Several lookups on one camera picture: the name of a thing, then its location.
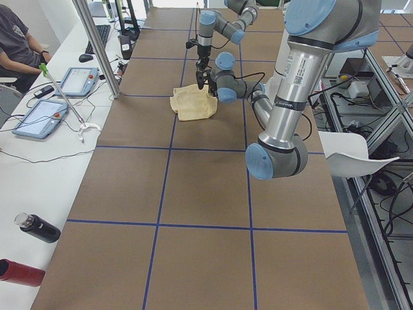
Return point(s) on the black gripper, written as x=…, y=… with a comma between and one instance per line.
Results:
x=211, y=82
x=204, y=52

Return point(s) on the cream long-sleeve printed shirt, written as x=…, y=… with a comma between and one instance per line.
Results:
x=190, y=103

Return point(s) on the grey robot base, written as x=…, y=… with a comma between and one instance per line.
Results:
x=401, y=64

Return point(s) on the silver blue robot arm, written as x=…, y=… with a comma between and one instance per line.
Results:
x=211, y=21
x=315, y=29

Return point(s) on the black computer mouse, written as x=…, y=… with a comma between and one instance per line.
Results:
x=83, y=58

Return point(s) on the upper teach pendant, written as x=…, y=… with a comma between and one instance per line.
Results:
x=79, y=81

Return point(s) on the teach pendant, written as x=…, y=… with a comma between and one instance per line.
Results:
x=42, y=119
x=79, y=81

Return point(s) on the metal rod green tip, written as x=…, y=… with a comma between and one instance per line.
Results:
x=83, y=124

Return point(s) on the lower teach pendant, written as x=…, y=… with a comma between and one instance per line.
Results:
x=42, y=119

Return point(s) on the white plastic chair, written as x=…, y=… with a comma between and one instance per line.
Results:
x=347, y=155

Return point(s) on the seated person grey shirt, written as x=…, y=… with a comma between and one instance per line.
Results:
x=21, y=54

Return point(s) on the black bottle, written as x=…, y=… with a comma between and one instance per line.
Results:
x=37, y=227

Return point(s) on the red bottle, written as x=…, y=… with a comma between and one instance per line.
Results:
x=18, y=273

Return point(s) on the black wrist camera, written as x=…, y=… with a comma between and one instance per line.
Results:
x=191, y=43

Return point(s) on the aluminium frame post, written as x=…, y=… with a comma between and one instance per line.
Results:
x=100, y=53

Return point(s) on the aluminium frame rack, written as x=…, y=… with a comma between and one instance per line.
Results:
x=377, y=209

